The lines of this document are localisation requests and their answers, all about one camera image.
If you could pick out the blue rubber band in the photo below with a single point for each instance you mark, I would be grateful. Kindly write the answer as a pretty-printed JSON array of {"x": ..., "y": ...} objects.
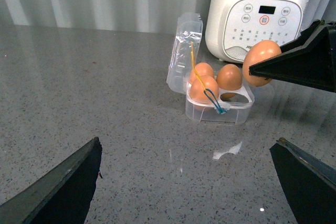
[{"x": 212, "y": 98}]

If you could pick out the brown egg front left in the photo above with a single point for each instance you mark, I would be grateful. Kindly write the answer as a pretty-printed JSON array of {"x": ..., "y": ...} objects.
[{"x": 200, "y": 92}]

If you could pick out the clear plastic egg box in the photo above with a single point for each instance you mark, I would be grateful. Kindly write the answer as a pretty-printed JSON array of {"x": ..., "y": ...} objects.
[{"x": 186, "y": 46}]

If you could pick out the brown egg back right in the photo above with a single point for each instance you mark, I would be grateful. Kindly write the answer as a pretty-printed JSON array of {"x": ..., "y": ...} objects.
[{"x": 230, "y": 79}]

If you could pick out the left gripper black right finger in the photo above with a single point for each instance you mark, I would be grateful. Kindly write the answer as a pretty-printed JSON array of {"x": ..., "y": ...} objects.
[{"x": 308, "y": 183}]

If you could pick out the white Joyoung soymilk maker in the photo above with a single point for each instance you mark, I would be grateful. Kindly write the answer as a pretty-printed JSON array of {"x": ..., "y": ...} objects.
[{"x": 234, "y": 26}]

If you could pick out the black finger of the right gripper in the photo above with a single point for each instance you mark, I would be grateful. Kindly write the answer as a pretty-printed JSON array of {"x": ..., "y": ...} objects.
[
  {"x": 311, "y": 65},
  {"x": 304, "y": 35}
]

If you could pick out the brown egg back left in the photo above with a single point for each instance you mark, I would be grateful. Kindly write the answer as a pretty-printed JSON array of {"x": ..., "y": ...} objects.
[{"x": 203, "y": 69}]

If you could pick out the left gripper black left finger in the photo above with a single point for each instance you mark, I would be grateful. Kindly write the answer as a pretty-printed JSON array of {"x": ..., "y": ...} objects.
[{"x": 63, "y": 195}]

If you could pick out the brown egg carried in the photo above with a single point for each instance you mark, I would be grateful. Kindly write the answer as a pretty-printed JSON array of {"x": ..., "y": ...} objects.
[{"x": 261, "y": 51}]

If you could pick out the brown egg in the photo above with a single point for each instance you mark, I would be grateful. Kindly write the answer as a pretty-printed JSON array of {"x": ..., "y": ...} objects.
[
  {"x": 230, "y": 79},
  {"x": 200, "y": 92},
  {"x": 203, "y": 69}
]

